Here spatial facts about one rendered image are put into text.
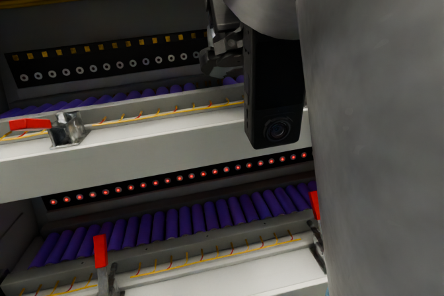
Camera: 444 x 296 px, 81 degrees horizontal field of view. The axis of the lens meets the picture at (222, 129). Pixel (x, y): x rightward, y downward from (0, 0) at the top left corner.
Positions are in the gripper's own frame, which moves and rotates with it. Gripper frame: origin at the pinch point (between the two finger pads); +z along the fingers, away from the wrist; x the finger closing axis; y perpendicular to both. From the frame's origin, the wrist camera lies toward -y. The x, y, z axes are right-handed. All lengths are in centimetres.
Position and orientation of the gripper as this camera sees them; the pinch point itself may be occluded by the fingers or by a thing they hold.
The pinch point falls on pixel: (234, 73)
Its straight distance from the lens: 35.8
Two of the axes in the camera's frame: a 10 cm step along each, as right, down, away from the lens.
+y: -1.6, -9.9, -0.3
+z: -1.2, -0.1, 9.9
